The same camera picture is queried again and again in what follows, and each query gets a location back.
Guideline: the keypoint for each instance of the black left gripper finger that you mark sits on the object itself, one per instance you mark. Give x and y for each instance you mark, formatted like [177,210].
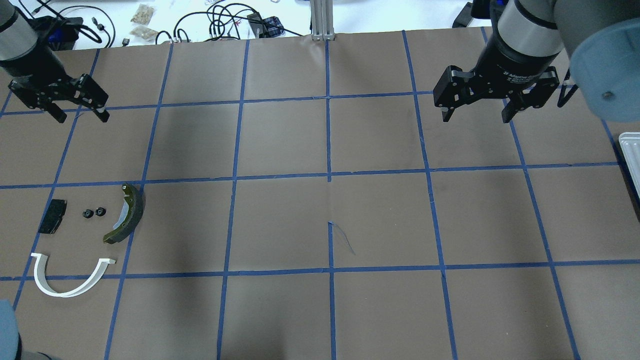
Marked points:
[97,106]
[56,112]

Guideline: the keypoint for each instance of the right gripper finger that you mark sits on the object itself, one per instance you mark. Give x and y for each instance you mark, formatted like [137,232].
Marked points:
[518,102]
[448,105]

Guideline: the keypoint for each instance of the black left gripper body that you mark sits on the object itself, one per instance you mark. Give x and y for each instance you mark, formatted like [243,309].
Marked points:
[31,65]

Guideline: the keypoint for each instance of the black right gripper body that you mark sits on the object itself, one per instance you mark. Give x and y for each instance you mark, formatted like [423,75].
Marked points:
[511,63]

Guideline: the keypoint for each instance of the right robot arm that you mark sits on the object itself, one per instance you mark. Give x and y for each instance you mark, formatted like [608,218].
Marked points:
[600,37]

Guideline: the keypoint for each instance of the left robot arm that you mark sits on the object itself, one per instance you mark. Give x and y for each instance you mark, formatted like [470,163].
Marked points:
[18,36]

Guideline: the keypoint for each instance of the green brake shoe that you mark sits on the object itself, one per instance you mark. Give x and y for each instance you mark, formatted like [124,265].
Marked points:
[131,214]

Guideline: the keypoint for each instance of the black brake pad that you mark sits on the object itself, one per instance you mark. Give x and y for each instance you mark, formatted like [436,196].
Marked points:
[53,216]

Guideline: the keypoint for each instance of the white curved plastic arc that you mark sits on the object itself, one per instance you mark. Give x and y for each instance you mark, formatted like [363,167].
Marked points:
[40,277]

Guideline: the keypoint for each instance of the aluminium frame post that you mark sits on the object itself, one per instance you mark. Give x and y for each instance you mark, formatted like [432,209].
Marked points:
[322,20]

